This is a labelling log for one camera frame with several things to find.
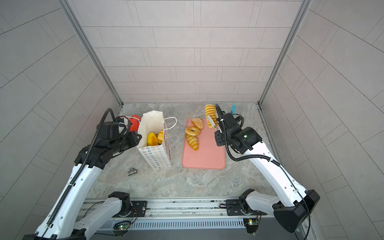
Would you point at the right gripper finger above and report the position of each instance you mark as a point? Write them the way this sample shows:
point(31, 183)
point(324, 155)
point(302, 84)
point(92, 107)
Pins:
point(221, 126)
point(210, 120)

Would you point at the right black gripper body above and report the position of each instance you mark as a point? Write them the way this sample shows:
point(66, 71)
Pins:
point(222, 138)

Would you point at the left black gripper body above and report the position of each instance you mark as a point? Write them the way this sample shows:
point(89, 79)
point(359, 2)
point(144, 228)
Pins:
point(123, 143)

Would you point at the ridged spiral bread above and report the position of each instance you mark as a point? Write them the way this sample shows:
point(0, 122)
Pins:
point(211, 110)

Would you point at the orange oval bread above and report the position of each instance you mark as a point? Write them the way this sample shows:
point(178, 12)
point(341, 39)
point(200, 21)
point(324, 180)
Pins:
point(152, 140)

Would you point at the white paper bag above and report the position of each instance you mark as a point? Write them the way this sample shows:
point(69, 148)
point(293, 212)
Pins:
point(158, 157)

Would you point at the bundt ring bread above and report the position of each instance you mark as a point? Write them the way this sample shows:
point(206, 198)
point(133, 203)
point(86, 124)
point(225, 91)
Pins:
point(160, 137)

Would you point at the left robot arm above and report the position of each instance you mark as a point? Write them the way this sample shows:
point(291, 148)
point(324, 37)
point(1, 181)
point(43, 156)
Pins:
point(61, 224)

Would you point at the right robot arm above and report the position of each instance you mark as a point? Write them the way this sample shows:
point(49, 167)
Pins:
point(293, 203)

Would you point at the small ridged bread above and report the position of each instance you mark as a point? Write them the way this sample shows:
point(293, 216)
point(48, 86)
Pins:
point(193, 142)

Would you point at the round scored bun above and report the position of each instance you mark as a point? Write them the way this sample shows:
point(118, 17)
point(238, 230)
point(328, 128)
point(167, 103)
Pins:
point(197, 122)

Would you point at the teal bottle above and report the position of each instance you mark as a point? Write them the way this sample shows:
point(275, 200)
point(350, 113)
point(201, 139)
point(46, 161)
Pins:
point(233, 109)

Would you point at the pink tray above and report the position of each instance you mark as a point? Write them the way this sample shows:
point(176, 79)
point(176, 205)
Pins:
point(208, 156)

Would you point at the red shark plush toy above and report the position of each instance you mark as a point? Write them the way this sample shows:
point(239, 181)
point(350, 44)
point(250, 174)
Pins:
point(134, 123)

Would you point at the small metal fitting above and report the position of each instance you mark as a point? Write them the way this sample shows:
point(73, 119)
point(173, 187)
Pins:
point(132, 171)

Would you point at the braided ring bread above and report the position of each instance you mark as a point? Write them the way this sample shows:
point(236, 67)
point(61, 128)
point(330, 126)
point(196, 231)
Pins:
point(192, 131)

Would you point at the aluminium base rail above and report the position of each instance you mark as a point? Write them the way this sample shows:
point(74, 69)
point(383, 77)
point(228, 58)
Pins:
point(176, 214)

